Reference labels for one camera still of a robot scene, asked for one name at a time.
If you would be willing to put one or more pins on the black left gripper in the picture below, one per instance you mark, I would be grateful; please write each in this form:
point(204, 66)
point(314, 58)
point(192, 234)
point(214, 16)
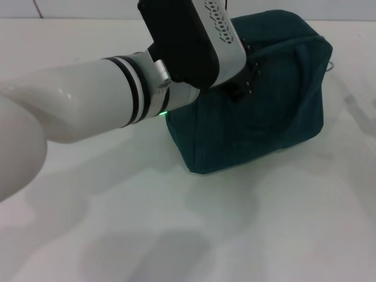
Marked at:
point(239, 79)

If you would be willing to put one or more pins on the dark teal lunch bag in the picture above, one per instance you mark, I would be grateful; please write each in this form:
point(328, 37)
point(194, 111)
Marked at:
point(258, 117)

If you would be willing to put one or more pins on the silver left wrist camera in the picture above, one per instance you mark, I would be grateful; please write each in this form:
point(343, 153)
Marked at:
point(194, 38)

